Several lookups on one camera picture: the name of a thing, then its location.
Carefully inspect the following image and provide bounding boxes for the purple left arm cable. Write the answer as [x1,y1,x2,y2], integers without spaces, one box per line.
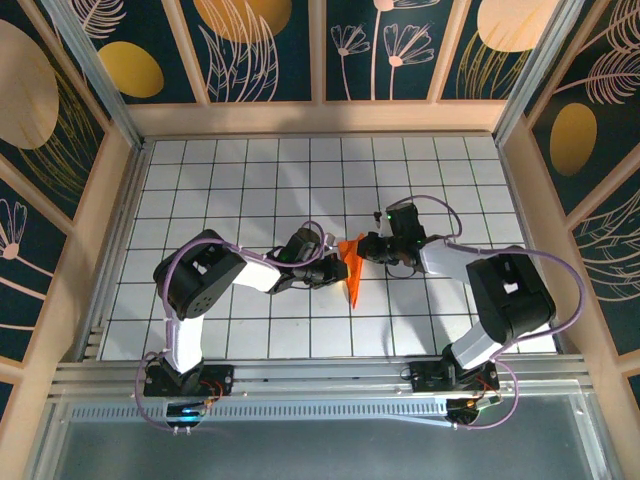
[133,220,337,434]

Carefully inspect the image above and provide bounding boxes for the grey metal sheet panel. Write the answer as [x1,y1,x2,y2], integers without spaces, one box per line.
[27,394,614,480]

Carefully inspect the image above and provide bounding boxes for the orange square paper sheet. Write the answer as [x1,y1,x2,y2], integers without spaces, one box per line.
[337,232,366,309]

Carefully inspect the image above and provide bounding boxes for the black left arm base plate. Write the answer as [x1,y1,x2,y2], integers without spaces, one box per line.
[143,363,235,398]

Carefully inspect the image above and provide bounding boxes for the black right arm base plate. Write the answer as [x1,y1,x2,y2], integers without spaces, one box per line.
[408,360,501,396]

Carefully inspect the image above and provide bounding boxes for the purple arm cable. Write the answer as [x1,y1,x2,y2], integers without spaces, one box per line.
[133,220,337,434]
[397,194,586,432]

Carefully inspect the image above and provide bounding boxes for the aluminium side rail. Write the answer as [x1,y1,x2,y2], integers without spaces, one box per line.
[74,144,151,361]
[497,137,571,356]

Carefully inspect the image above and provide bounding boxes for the slotted grey cable duct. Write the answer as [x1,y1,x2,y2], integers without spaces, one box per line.
[69,402,451,422]

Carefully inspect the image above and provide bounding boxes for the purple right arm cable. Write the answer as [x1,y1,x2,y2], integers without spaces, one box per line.
[397,194,586,432]

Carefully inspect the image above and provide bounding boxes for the aluminium corner post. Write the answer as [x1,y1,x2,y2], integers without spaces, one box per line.
[42,0,147,151]
[492,0,586,144]

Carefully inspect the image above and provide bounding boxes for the aluminium front frame rail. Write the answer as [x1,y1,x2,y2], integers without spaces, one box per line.
[52,355,594,401]

